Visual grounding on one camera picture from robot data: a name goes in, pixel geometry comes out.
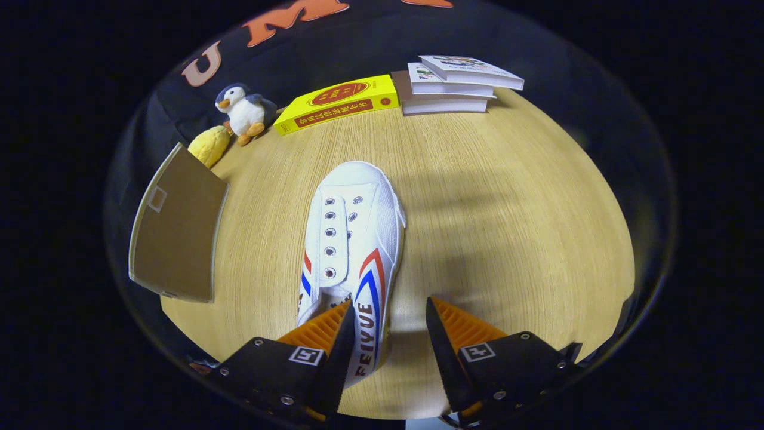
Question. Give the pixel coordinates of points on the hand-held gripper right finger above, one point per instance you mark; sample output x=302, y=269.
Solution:
x=446, y=364

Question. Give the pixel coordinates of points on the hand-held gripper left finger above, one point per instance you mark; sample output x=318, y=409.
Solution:
x=338, y=370

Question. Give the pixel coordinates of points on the white canvas shoe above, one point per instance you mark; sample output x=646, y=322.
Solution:
x=358, y=197

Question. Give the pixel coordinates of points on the brown fabric storage box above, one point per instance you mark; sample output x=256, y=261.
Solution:
x=179, y=239

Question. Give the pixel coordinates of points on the yellow bread plush toy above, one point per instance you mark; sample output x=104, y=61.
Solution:
x=209, y=146

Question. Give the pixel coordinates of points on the yellow book with red circle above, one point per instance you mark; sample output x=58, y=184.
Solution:
x=334, y=107

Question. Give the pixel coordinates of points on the penguin plush toy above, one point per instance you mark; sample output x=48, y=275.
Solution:
x=245, y=113

